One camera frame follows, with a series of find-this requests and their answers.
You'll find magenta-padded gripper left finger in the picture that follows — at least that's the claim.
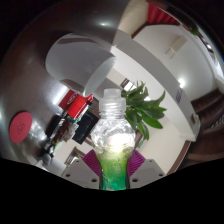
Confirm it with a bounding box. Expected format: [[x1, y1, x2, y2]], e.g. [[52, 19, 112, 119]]
[[61, 148, 101, 190]]

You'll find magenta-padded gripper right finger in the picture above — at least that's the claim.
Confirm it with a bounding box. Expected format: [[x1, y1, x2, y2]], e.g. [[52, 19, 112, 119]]
[[128, 148, 167, 190]]

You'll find clear bottle with green drink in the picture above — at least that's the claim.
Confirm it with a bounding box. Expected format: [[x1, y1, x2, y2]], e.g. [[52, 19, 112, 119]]
[[89, 88, 137, 192]]

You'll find brown wooden double door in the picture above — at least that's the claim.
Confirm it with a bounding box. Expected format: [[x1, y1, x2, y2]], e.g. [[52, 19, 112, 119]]
[[64, 146, 87, 165]]

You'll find brown tray of small jars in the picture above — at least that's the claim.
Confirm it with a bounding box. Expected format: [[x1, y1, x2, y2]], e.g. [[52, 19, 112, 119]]
[[59, 119, 80, 141]]

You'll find black chair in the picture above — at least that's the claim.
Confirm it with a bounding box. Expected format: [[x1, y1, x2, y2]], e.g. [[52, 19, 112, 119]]
[[72, 111, 99, 145]]

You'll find black flat device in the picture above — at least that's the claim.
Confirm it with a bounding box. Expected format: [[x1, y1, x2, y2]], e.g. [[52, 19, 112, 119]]
[[44, 114, 64, 138]]

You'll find potted plant in white pot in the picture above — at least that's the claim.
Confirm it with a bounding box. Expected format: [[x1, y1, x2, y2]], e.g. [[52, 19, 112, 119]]
[[121, 81, 168, 141]]

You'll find red box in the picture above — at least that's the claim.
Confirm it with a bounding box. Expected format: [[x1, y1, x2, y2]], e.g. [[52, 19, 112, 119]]
[[59, 89, 94, 121]]

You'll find flat round red coaster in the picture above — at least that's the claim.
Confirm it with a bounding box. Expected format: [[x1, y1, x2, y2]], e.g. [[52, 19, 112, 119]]
[[8, 111, 34, 144]]

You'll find brown framed window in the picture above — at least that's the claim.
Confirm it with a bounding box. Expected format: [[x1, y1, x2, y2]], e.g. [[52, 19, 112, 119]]
[[119, 78, 135, 93]]

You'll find red carpeted staircase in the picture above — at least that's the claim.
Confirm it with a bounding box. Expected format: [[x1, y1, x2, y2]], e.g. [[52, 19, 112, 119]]
[[146, 3, 182, 26]]

